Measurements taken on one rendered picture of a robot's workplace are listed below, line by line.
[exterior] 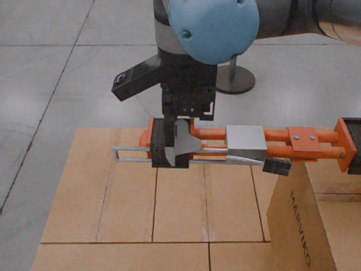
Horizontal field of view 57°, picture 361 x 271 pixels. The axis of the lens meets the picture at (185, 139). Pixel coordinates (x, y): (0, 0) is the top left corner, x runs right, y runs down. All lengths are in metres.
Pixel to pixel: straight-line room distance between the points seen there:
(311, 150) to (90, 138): 1.17
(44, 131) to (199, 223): 1.58
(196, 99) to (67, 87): 2.48
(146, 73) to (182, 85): 0.06
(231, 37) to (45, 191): 1.96
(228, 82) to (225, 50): 2.48
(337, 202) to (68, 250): 0.90
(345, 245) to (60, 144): 2.03
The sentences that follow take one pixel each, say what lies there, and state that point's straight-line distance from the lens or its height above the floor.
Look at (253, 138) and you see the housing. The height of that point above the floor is 1.22.
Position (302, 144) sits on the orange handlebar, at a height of 1.22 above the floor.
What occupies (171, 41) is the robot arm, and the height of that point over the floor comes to 1.43.
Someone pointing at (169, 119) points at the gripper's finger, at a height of 1.30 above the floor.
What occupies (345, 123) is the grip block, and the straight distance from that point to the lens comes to 0.70.
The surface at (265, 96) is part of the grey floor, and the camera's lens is 2.76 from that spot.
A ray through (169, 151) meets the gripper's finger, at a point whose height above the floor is 1.24.
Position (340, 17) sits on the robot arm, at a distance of 0.32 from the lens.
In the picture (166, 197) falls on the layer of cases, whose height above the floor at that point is 0.54.
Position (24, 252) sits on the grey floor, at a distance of 2.01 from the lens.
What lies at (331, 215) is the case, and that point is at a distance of 0.73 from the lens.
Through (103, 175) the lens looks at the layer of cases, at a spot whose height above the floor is 0.54.
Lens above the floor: 1.64
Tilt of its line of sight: 45 degrees down
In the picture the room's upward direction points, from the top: straight up
